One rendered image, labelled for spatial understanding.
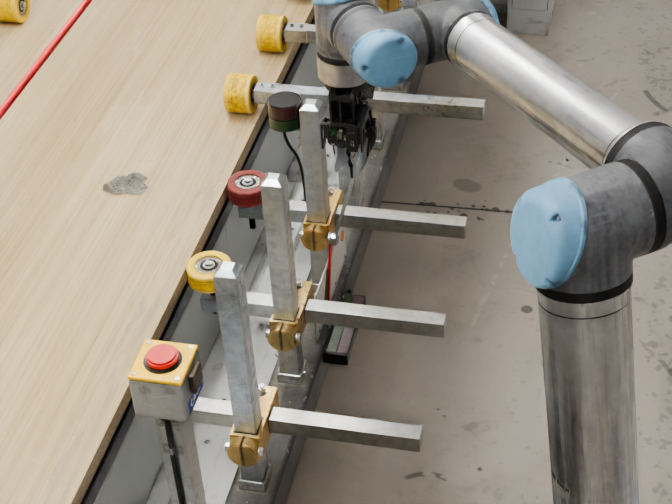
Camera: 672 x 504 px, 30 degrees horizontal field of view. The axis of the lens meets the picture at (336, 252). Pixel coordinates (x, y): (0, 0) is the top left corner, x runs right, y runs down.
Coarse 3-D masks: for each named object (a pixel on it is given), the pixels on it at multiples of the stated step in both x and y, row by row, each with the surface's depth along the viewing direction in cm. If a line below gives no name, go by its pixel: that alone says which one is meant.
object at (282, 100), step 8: (272, 96) 220; (280, 96) 219; (288, 96) 219; (296, 96) 219; (272, 104) 218; (280, 104) 217; (288, 104) 217; (296, 104) 217; (280, 120) 218; (288, 120) 218; (288, 144) 224; (296, 152) 225; (304, 184) 229; (304, 192) 230
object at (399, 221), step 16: (240, 208) 239; (256, 208) 238; (304, 208) 237; (352, 208) 236; (368, 208) 236; (336, 224) 237; (352, 224) 236; (368, 224) 235; (384, 224) 234; (400, 224) 234; (416, 224) 233; (432, 224) 232; (448, 224) 231; (464, 224) 231
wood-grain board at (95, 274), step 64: (64, 0) 300; (128, 0) 298; (192, 0) 296; (256, 0) 295; (0, 64) 277; (64, 64) 276; (128, 64) 274; (192, 64) 273; (256, 64) 272; (0, 128) 257; (64, 128) 256; (128, 128) 254; (192, 128) 253; (256, 128) 254; (0, 192) 239; (64, 192) 238; (192, 192) 236; (0, 256) 224; (64, 256) 223; (128, 256) 222; (192, 256) 222; (0, 320) 210; (64, 320) 209; (128, 320) 209; (0, 384) 198; (64, 384) 197; (128, 384) 197; (0, 448) 187; (64, 448) 187
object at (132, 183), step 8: (120, 176) 238; (128, 176) 239; (136, 176) 239; (144, 176) 240; (104, 184) 237; (112, 184) 238; (120, 184) 238; (128, 184) 237; (136, 184) 237; (144, 184) 238; (112, 192) 237; (120, 192) 236; (128, 192) 237; (136, 192) 236
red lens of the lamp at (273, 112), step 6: (270, 96) 220; (300, 96) 219; (300, 102) 218; (270, 108) 218; (276, 108) 217; (288, 108) 217; (294, 108) 217; (270, 114) 219; (276, 114) 217; (282, 114) 217; (288, 114) 217; (294, 114) 218
